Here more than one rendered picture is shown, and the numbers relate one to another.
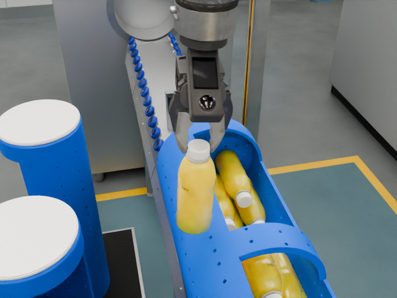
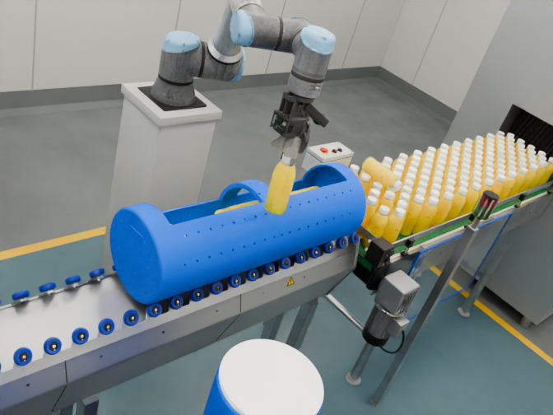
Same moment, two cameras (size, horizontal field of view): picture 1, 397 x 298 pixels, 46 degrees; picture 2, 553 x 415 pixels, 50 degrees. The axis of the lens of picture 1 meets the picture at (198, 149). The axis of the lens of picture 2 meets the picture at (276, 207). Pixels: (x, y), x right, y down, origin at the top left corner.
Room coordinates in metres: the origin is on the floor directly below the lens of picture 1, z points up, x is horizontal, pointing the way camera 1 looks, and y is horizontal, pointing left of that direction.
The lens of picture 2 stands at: (1.56, 1.19, 2.20)
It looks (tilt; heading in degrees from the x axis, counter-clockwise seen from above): 32 degrees down; 232
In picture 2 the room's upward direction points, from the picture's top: 18 degrees clockwise
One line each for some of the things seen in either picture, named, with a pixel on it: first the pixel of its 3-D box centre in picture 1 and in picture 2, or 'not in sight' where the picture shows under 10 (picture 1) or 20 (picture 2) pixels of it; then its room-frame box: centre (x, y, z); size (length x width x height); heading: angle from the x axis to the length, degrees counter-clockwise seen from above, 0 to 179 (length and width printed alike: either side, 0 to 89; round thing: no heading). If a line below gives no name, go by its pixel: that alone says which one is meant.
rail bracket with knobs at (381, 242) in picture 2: not in sight; (378, 253); (0.04, -0.04, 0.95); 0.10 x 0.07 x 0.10; 103
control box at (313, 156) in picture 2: not in sight; (327, 159); (-0.01, -0.55, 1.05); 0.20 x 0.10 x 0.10; 13
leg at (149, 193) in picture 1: (147, 152); not in sight; (2.10, 0.29, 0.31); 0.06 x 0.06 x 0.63; 13
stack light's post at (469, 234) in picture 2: not in sight; (419, 324); (-0.32, 0.04, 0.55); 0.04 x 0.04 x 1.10; 13
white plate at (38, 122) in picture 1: (38, 120); not in sight; (1.32, 0.54, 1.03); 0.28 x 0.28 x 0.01
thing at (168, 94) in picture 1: (180, 110); not in sight; (1.43, 0.07, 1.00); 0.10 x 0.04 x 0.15; 103
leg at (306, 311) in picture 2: not in sight; (290, 352); (0.18, -0.14, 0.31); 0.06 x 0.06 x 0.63; 13
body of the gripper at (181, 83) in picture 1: (201, 66); (294, 114); (0.66, 0.00, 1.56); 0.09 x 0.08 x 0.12; 8
